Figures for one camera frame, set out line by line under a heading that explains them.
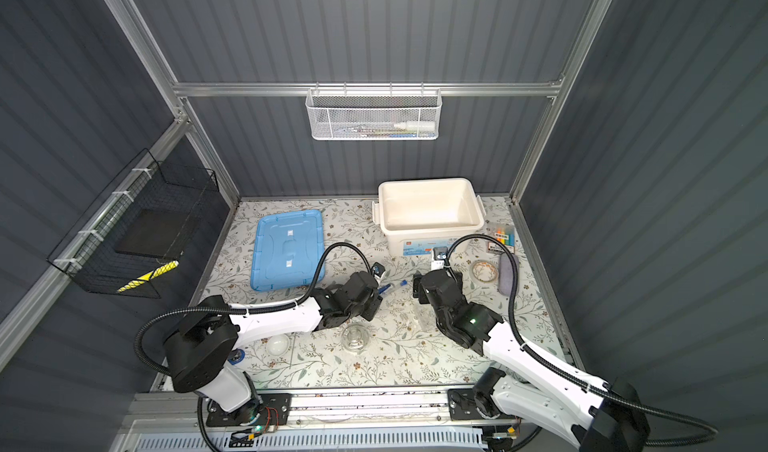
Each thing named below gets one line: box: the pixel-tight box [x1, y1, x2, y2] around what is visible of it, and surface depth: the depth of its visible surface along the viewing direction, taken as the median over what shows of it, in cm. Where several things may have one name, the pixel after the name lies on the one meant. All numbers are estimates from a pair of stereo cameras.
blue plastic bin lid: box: [251, 209, 327, 292], surface depth 108 cm
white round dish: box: [267, 334, 290, 356], surface depth 83 cm
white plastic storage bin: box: [372, 178, 487, 257], surface depth 103 cm
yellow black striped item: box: [117, 260, 180, 293], surface depth 68 cm
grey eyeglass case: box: [498, 252, 520, 297], surface depth 97 cm
